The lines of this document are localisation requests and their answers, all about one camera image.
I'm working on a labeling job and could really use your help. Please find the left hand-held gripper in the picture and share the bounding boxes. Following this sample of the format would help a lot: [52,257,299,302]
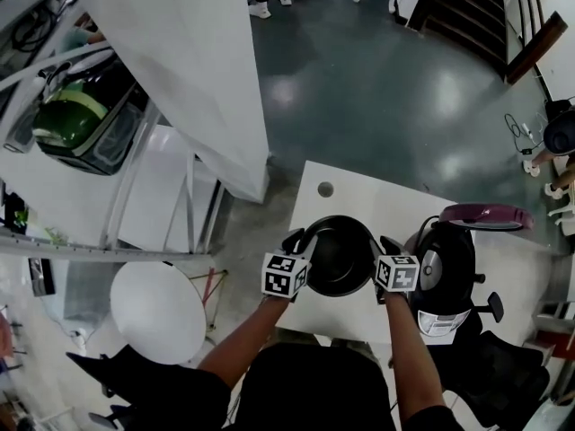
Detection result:
[261,227,320,303]

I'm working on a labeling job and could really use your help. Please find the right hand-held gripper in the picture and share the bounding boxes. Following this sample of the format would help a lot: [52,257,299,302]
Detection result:
[367,235,421,304]

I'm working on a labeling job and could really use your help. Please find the black pot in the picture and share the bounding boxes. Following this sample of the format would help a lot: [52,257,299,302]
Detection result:
[301,215,376,299]

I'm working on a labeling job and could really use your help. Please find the black purple-lidded rice cooker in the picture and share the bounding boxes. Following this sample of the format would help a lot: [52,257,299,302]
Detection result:
[402,202,535,347]

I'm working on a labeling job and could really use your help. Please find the person's left forearm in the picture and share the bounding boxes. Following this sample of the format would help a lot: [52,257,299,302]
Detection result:
[196,294,294,392]

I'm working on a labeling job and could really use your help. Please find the person's right forearm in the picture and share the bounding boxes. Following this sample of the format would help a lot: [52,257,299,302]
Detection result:
[382,289,451,421]

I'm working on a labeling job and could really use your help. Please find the red and yellow stand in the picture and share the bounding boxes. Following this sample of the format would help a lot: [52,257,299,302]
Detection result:
[187,266,229,331]

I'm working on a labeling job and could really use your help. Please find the person's black shirt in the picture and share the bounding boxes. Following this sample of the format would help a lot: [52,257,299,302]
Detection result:
[66,341,466,431]

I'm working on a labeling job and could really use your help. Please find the round white table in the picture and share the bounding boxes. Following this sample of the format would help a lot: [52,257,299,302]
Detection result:
[109,260,208,366]

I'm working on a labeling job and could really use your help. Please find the black office chair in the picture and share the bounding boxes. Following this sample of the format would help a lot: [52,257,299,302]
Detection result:
[438,291,552,430]

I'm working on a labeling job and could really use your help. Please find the white partition panel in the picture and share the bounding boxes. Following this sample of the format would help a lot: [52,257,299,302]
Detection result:
[66,0,270,205]

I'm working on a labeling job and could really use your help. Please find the dark wooden staircase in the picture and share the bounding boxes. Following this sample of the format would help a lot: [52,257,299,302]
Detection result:
[407,0,511,81]

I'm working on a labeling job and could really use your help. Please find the black bin with green bowl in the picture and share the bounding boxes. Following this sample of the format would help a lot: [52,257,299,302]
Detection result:
[31,58,150,177]

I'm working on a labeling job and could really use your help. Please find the brown wooden beam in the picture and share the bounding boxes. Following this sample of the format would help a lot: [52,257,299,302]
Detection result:
[506,11,569,85]

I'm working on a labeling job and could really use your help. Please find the grey metal rack frame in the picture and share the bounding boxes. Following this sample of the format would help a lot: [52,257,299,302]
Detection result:
[0,101,226,264]

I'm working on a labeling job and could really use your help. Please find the black floor cable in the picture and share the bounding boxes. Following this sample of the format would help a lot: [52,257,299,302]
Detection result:
[504,112,547,155]

